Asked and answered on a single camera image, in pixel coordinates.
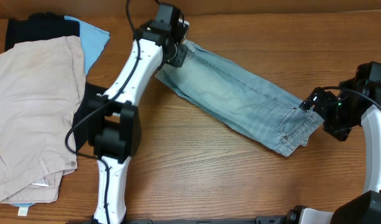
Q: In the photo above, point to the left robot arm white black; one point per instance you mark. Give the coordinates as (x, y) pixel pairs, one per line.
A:
(114, 124)

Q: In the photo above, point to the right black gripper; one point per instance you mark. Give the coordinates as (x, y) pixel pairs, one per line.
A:
(341, 131)

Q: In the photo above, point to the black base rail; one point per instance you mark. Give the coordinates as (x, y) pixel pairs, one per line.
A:
(202, 221)

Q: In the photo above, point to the light blue folded garment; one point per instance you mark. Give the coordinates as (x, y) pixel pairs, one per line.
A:
(93, 41)

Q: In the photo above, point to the light blue denim shorts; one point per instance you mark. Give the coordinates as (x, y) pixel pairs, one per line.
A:
(247, 103)

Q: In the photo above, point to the black folded garment top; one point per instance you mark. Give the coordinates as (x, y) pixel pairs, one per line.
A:
(39, 26)

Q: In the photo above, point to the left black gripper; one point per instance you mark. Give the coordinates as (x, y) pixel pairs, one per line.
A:
(178, 60)

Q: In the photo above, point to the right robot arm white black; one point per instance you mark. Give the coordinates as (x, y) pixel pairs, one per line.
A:
(358, 103)

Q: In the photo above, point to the beige folded shorts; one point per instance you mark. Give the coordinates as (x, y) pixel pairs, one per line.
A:
(42, 84)

